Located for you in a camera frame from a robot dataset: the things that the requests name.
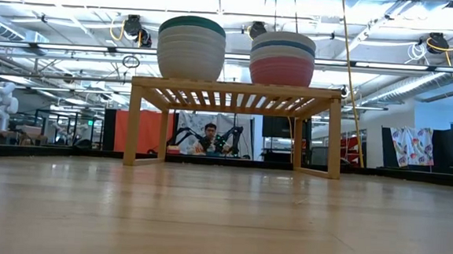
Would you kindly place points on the pink ribbed bowl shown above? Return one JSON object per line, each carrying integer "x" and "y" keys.
{"x": 282, "y": 73}

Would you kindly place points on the green ribbed bowl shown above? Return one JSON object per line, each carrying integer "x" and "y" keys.
{"x": 193, "y": 21}

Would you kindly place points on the black background robot arm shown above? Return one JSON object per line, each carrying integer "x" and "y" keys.
{"x": 232, "y": 133}
{"x": 184, "y": 134}

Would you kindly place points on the slatted wooden shelf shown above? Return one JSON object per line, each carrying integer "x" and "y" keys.
{"x": 233, "y": 87}

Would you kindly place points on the white patterned backdrop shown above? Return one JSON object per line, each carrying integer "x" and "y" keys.
{"x": 227, "y": 119}

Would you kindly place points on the person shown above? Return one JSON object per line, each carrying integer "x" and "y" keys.
{"x": 210, "y": 130}

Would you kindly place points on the black monitor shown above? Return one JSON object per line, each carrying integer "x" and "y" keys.
{"x": 277, "y": 126}

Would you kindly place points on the orange partition panel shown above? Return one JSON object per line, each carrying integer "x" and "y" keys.
{"x": 147, "y": 132}

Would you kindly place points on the black partition panel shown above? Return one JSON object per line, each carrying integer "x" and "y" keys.
{"x": 109, "y": 131}

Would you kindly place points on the red cabinet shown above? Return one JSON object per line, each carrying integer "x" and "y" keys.
{"x": 345, "y": 148}

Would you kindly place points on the floral cloth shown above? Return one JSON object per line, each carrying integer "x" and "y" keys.
{"x": 412, "y": 146}

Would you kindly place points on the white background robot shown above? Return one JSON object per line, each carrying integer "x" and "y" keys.
{"x": 3, "y": 103}

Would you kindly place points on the black aluminium table frame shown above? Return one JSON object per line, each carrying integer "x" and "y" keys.
{"x": 32, "y": 152}

